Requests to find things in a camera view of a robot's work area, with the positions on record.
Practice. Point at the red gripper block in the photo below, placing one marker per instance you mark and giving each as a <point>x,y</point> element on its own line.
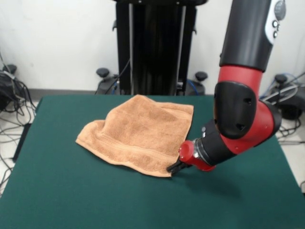
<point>188,152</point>

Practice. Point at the orange terry towel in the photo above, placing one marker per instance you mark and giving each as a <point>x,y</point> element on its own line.
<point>138,138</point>

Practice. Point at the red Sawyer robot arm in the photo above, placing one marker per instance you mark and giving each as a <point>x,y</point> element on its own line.
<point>243,107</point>

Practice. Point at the dark green table cloth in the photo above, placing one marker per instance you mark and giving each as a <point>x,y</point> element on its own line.
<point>71,190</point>

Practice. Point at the black pedestal foot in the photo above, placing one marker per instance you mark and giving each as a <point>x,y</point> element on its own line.
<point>201,75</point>
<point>7,86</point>
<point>289,109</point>
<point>103,72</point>

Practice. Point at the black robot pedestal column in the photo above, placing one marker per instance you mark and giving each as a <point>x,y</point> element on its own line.
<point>155,47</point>

